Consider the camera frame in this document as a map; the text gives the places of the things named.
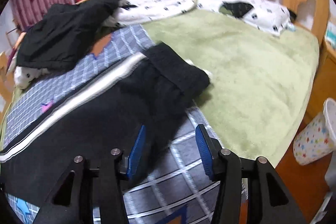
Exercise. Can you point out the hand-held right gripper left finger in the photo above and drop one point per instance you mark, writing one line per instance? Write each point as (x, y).
(137, 150)

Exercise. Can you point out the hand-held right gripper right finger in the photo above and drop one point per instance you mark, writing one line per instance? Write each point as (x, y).
(203, 150)

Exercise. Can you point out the black pants with white stripes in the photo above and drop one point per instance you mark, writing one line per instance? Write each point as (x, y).
(92, 129)

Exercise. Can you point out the green fleece blanket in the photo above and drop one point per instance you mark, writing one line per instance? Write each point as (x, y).
(249, 69)

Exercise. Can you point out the grey checked blanket with stars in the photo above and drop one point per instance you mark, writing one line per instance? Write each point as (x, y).
(78, 77)

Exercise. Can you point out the star-printed waste bin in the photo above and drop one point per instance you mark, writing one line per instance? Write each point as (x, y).
(312, 140)

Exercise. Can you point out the white floral pillow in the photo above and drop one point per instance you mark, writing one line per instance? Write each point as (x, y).
(262, 14)
(26, 77)

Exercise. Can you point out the black jacket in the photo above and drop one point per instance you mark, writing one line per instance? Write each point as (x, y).
(60, 35)

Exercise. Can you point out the teal and white box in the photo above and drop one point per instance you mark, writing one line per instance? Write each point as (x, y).
(331, 35)

